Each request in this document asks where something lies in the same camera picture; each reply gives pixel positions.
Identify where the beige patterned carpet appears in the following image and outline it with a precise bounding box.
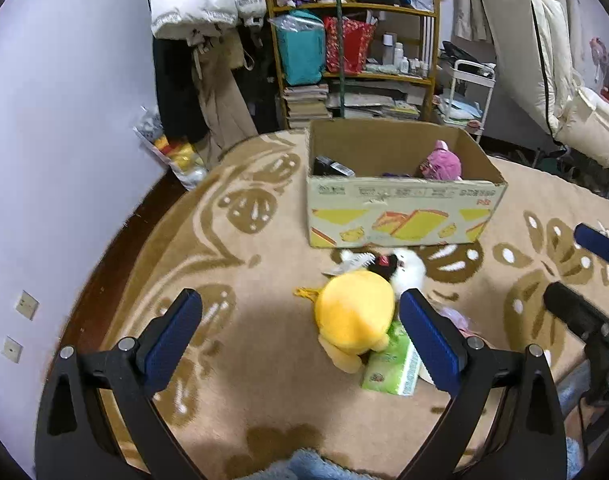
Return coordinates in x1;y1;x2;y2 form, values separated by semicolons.
102;132;609;479

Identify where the stack of books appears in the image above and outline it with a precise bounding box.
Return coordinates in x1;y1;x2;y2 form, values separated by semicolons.
283;84;333;129

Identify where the purple plush bear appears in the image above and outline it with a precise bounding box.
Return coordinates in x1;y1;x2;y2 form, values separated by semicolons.
415;140;463;181

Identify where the yellow plush toy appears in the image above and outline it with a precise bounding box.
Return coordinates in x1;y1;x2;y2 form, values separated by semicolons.
294;270;395;374

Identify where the green pole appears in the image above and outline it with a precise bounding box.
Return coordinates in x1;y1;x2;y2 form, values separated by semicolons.
336;0;345;118

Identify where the green tissue pack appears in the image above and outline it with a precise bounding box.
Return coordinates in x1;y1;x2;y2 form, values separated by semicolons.
361;321;421;396

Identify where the white folded mattress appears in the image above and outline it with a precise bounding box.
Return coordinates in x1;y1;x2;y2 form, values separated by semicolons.
481;0;609;169

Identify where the teal bag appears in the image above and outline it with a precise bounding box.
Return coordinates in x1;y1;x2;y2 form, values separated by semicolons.
270;10;325;86

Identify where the red patterned bag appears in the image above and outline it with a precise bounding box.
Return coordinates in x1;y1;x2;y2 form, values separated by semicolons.
323;16;376;75

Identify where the beige hanging coat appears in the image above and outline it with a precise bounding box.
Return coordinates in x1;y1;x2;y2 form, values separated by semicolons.
193;30;258;167

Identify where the lower wall socket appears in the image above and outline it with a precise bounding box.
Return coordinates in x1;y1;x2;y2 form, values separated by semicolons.
1;336;24;364

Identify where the white utility cart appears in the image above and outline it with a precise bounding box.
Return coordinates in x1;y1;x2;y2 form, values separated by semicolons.
434;60;496;143

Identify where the wall socket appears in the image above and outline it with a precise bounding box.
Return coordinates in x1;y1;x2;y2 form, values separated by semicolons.
1;336;24;364
15;290;40;321

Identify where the white black plush toy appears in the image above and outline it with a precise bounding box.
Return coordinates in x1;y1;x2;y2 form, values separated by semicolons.
367;248;426;300

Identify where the pink swirl roll plush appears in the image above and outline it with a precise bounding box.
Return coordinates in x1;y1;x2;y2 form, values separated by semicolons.
434;304;481;338

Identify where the upper wall socket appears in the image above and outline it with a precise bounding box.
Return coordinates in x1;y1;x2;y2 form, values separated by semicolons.
15;290;40;321

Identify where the blue fuzzy cloth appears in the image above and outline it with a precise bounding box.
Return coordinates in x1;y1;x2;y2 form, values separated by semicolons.
245;448;375;480

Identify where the printed cardboard box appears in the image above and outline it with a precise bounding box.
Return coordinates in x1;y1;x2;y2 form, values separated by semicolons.
306;118;507;248

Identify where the wooden shelf rack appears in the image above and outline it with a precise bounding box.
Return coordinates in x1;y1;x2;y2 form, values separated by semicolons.
266;0;440;129

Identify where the black item in box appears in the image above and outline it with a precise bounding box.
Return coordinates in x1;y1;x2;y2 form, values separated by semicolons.
313;156;355;178

